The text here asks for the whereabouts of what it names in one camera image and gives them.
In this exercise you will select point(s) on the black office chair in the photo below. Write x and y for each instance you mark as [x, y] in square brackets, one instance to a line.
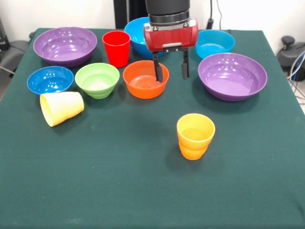
[14, 50]

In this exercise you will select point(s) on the orange plastic cup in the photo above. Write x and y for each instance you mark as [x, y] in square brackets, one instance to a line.
[195, 140]

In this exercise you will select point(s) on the dark blue plastic bowl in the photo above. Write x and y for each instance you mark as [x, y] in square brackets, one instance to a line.
[50, 82]

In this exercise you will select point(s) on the small light blue bowl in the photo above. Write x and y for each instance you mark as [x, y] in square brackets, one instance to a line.
[214, 45]

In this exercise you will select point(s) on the large light blue bowl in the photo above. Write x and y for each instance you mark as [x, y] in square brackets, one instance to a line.
[135, 33]

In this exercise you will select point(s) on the dark green tablecloth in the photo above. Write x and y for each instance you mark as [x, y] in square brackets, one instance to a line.
[152, 179]

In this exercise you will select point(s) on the purple plastic bowl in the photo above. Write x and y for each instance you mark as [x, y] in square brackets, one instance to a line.
[64, 47]
[232, 76]

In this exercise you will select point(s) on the red plastic cup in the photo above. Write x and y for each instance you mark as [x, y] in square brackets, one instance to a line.
[116, 52]

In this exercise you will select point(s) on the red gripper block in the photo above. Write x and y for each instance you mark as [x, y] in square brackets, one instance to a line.
[171, 38]

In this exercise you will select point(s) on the green plastic bowl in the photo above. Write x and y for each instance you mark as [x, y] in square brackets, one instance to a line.
[96, 81]

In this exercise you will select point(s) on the orange-red plastic bowl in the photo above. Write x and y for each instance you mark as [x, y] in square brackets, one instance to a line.
[143, 83]

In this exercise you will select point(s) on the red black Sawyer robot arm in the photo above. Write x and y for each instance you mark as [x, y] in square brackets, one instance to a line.
[168, 9]

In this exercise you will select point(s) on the yellow plastic cup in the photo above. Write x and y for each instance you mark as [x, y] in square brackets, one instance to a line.
[62, 107]

